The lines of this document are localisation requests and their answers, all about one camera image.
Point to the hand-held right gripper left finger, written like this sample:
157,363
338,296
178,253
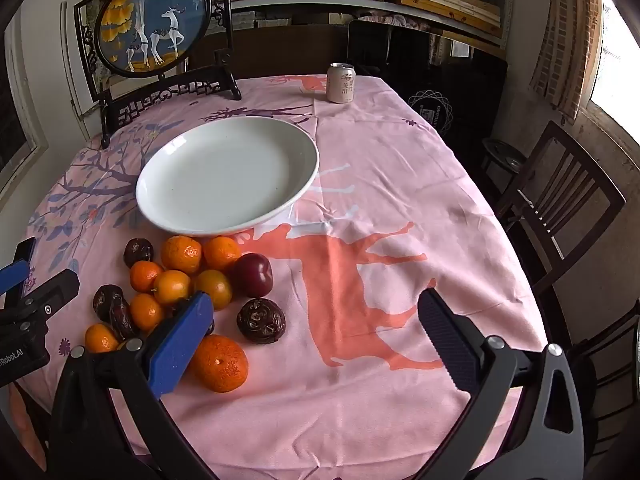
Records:
180,345

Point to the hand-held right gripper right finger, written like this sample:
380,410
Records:
447,340

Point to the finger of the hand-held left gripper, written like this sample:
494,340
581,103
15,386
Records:
12,275
52,290

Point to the large orange mandarin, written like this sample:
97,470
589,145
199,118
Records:
220,365

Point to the smooth yellow orange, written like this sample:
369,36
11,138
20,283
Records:
216,287
171,287

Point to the large dark water chestnut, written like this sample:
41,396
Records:
261,321

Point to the dark red plum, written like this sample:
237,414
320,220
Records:
252,275

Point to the white oval plate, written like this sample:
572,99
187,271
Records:
225,175

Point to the dark wooden slatted chair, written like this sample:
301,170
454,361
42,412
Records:
565,195

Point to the round metal stool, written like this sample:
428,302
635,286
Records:
505,152

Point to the black board with white emblem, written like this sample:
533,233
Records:
465,90

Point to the pale drink can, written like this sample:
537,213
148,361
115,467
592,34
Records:
341,84

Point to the dark carved wooden chair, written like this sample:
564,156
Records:
150,20

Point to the pink folded cloth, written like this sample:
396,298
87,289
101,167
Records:
390,21

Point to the beige patterned curtain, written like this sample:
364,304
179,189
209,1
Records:
565,35

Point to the bright window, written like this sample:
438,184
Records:
617,60

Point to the stack of wooden boards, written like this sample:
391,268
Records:
450,7

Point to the white wall frame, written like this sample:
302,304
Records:
35,125

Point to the white wall shelf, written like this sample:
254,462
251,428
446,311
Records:
320,4

